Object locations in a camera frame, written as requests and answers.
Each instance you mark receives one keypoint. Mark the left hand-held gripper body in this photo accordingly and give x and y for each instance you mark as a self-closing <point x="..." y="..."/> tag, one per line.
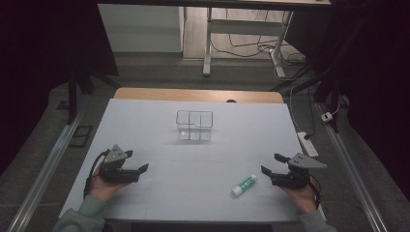
<point x="113" y="167"/>

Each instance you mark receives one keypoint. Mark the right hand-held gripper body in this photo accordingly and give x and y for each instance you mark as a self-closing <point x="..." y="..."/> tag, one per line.
<point x="296" y="172"/>

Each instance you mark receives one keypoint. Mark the person's left hand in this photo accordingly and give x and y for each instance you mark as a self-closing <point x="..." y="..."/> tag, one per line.
<point x="104" y="189"/>

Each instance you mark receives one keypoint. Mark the person's right hand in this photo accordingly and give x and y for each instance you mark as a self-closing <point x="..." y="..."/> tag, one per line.
<point x="301" y="198"/>

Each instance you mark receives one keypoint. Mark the green and white glue stick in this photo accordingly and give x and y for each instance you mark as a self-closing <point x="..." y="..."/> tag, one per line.
<point x="244" y="185"/>

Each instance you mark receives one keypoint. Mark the white power strip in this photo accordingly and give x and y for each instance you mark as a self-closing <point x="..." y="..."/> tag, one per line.
<point x="307" y="144"/>

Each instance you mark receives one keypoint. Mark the black floor socket plate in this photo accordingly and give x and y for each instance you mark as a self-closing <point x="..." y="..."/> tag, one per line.
<point x="80" y="136"/>

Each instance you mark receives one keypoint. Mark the white table mat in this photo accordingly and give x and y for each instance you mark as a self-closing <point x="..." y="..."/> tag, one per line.
<point x="199" y="161"/>

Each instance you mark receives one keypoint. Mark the small white adapter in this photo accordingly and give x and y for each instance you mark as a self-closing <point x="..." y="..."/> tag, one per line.
<point x="326" y="116"/>

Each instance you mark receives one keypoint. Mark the clear plastic organizer box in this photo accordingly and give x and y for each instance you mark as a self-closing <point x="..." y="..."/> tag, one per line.
<point x="194" y="125"/>

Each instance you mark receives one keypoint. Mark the small black floor plate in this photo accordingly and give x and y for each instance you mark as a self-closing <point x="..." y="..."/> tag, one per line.
<point x="63" y="105"/>

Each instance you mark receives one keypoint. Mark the black stand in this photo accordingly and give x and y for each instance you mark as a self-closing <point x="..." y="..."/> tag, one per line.
<point x="73" y="93"/>
<point x="328" y="83"/>

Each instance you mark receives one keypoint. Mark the wooden table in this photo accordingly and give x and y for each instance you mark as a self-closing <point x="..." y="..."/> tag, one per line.
<point x="193" y="94"/>

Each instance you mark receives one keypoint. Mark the dark curtain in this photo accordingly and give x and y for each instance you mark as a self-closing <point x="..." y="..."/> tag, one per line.
<point x="42" y="64"/>
<point x="370" y="80"/>

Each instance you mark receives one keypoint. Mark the metal floor rail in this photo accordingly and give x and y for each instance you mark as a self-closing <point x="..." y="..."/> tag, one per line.
<point x="353" y="180"/>
<point x="42" y="177"/>

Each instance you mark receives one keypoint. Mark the white desk frame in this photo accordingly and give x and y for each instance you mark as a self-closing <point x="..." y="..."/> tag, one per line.
<point x="245" y="26"/>

